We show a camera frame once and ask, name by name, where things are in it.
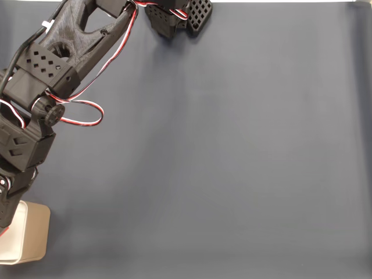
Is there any short red white servo cable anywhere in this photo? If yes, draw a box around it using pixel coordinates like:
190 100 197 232
167 8 190 22

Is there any grey table mat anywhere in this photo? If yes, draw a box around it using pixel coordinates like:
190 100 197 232
0 2 372 279

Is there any white red wrist servo cable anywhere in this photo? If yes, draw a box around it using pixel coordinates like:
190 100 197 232
0 99 27 129

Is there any long red white servo cable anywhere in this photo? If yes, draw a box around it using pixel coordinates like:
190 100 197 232
45 0 158 127

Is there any beige box white inside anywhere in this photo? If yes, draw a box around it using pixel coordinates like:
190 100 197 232
0 200 51 266

